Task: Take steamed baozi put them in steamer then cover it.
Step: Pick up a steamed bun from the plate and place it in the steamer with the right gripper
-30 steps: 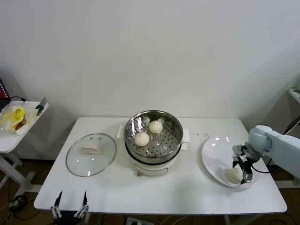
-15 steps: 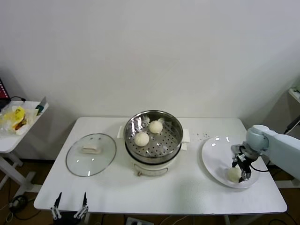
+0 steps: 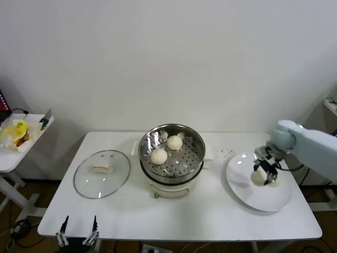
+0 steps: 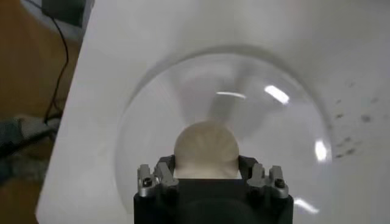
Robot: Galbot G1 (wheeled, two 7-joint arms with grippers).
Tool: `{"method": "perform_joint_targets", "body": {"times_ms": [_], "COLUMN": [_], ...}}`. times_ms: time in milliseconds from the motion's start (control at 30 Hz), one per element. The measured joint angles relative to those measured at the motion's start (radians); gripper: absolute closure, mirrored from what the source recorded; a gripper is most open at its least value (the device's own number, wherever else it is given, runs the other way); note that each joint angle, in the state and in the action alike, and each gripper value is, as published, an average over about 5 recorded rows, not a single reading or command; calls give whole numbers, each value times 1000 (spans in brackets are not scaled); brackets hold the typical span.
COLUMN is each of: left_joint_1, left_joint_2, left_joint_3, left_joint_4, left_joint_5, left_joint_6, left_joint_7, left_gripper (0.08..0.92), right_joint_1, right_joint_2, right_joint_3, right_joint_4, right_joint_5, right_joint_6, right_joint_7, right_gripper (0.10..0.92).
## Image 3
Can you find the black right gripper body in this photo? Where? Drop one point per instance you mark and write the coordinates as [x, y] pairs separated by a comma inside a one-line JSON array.
[[270, 156]]

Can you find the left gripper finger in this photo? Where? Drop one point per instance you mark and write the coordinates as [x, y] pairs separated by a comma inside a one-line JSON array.
[[60, 238], [94, 234]]

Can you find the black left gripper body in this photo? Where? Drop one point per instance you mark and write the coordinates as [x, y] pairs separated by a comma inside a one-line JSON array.
[[75, 246]]

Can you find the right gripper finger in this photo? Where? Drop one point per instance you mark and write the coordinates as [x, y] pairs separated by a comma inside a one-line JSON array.
[[259, 153], [271, 174]]

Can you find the round glass pot lid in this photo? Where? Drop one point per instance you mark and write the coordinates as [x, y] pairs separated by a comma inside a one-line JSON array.
[[87, 184]]

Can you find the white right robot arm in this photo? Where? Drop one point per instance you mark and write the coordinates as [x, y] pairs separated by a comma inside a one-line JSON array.
[[310, 147]]

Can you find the stainless steel steamer basket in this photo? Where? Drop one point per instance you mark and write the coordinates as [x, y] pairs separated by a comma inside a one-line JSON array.
[[184, 163]]

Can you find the white table leg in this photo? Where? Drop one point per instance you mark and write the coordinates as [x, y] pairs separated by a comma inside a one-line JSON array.
[[255, 247], [98, 246]]

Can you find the round white plate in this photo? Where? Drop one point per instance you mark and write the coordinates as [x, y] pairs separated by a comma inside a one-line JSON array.
[[242, 189]]

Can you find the white shelf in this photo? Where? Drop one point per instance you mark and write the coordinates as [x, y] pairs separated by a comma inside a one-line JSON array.
[[332, 108]]

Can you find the white side table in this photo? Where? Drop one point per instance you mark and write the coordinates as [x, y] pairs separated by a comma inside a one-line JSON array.
[[15, 160]]

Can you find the green and grey booklet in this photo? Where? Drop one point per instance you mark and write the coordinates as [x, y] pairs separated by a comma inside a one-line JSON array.
[[45, 122]]

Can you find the clear plastic bag yellow food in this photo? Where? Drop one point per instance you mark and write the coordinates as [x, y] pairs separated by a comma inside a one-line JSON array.
[[18, 129]]

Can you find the laptop with dark red screen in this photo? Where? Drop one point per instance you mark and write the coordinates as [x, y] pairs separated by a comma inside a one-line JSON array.
[[3, 102]]

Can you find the white desk frame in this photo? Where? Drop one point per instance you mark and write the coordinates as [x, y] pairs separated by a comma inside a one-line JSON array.
[[321, 185]]

